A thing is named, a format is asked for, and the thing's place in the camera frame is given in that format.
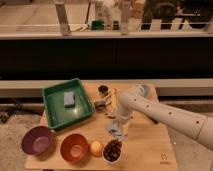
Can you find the orange fruit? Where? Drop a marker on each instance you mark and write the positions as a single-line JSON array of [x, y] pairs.
[[96, 148]]

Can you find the small dark cup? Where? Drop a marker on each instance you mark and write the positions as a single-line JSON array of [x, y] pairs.
[[103, 89]]

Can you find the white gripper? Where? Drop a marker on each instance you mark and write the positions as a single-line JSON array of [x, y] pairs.
[[122, 124]]

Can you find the orange bowl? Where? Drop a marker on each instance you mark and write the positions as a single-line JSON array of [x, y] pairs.
[[74, 148]]

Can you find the wooden table board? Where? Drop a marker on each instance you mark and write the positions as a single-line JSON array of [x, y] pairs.
[[147, 147]]

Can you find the dark metal tin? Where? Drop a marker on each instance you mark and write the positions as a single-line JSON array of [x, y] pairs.
[[100, 106]]

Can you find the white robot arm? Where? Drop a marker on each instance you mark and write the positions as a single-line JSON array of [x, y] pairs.
[[196, 126]]

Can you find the green plastic tray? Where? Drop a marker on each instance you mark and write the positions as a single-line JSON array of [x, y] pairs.
[[59, 116]]

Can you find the purple bowl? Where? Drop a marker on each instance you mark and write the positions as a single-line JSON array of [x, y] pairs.
[[37, 140]]

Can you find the grey blue sponge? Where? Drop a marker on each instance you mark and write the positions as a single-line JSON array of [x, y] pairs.
[[69, 99]]

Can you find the white bowl of dark fruit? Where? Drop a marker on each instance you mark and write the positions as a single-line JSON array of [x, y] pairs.
[[112, 151]]

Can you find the blue round object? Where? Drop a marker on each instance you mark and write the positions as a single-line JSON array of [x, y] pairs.
[[144, 89]]

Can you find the yellow banana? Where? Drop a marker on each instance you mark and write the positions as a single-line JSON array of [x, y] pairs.
[[111, 100]]

